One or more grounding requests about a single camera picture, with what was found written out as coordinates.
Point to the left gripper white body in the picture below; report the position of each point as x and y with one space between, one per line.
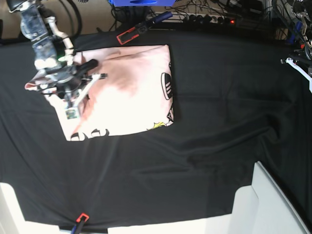
294 63

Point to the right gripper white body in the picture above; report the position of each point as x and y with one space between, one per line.
74 89

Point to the pale pink T-shirt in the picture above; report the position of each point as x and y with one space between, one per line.
135 96

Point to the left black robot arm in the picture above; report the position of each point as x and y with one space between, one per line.
301 29

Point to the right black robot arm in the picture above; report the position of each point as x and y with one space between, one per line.
54 50

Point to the black table cloth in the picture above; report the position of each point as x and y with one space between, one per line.
234 103

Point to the red black clamp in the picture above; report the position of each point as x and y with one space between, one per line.
132 33

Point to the white power strip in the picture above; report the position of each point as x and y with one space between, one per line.
200 18

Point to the blue plastic box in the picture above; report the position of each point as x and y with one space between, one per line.
120 3

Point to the white side table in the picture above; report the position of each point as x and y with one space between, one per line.
261 208

